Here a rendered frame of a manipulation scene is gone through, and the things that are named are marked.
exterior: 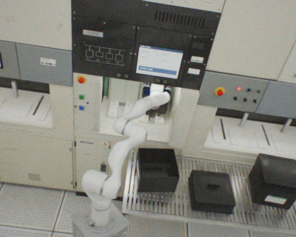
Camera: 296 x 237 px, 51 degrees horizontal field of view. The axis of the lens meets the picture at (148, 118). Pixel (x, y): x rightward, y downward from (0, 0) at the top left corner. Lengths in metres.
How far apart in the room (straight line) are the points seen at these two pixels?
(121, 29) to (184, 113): 0.75
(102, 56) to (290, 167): 1.55
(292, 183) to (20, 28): 2.07
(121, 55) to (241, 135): 1.32
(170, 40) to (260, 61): 0.61
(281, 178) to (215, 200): 0.49
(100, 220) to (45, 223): 1.08
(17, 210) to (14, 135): 0.76
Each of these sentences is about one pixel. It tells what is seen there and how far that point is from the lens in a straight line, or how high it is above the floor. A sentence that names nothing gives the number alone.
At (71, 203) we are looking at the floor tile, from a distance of 3.14.
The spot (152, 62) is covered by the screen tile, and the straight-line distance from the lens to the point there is 2.08.
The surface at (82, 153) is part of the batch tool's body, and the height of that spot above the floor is 0.60.
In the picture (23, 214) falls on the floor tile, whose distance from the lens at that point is 3.13.
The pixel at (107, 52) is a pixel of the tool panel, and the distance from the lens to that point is 2.08.
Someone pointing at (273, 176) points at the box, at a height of 1.01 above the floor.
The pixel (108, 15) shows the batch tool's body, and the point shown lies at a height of 1.84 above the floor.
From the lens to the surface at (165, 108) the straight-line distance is 2.60.
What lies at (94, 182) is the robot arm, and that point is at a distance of 1.80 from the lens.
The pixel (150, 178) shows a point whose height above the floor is 0.91.
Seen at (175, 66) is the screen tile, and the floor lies 1.56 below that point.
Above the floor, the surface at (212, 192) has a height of 0.86.
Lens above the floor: 2.59
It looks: 40 degrees down
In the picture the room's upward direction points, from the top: 10 degrees clockwise
